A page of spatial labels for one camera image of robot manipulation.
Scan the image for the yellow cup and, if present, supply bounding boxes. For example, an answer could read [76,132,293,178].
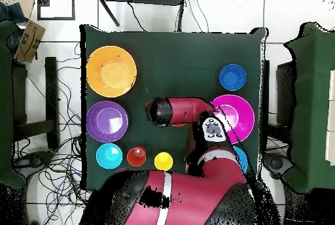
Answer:
[153,151,174,171]

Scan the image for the dark green tablecloth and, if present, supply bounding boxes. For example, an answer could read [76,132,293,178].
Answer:
[79,24,268,192]

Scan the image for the red cup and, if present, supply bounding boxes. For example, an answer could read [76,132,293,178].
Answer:
[126,145,147,167]

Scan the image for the purple bowl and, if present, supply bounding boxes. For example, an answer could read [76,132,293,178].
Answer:
[86,100,130,143]

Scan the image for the large yellow bowl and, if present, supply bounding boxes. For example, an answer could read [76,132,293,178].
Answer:
[86,45,137,98]

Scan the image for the small cyan bowl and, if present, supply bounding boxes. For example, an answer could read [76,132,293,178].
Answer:
[96,143,123,170]

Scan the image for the large pink bowl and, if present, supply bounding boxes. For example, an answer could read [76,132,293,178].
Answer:
[210,94,255,145]

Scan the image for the small dark blue bowl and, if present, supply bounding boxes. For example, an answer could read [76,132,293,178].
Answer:
[219,63,247,92]

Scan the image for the medium sky blue bowl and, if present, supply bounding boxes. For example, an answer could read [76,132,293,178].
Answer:
[232,145,249,175]

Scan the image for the black floor stand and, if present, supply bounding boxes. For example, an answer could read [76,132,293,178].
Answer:
[12,56,60,149]

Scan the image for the black box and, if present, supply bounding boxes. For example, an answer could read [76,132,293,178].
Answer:
[275,61,297,126]

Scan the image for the black stand foot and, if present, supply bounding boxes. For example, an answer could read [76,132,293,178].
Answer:
[262,152,294,180]
[12,150,54,177]

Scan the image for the green covered side table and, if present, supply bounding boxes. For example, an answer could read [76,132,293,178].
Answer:
[283,22,335,193]
[0,20,27,189]

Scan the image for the cardboard box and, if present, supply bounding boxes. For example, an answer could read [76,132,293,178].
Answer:
[14,20,46,63]

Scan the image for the blue cloth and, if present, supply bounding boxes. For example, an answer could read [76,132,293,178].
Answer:
[0,1,27,24]

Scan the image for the tangle of cables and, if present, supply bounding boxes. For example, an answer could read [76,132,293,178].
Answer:
[11,41,92,225]

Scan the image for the black square frame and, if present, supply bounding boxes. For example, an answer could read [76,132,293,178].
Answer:
[37,0,76,21]

